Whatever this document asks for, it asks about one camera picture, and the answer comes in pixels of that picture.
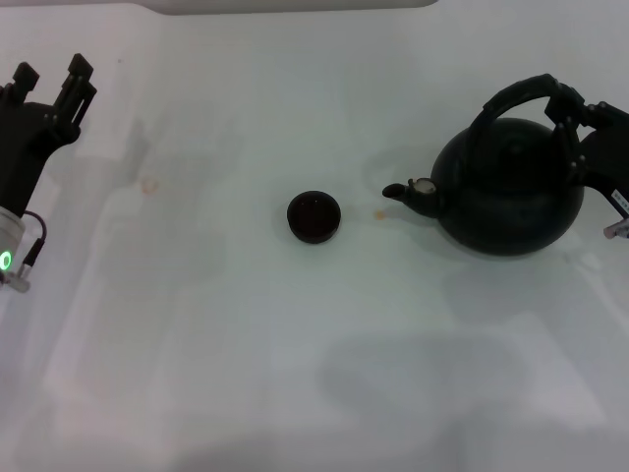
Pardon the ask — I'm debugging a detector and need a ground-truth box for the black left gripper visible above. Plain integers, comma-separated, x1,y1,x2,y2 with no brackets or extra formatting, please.
0,52,98,218

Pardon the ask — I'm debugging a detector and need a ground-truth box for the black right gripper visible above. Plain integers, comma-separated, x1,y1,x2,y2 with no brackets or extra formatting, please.
543,87,629,217

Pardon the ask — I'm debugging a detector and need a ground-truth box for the black round teapot with handle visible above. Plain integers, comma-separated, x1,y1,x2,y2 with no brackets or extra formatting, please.
381,73,587,258

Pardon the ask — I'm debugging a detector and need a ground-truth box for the small dark round teacup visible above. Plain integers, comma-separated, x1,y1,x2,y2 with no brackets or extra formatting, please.
286,190,342,245

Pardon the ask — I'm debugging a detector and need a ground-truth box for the black right arm cable with plug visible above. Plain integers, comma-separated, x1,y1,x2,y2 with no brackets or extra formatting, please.
602,217,629,241

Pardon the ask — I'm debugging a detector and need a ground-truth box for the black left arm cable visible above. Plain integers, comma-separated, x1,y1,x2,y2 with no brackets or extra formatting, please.
20,210,49,277

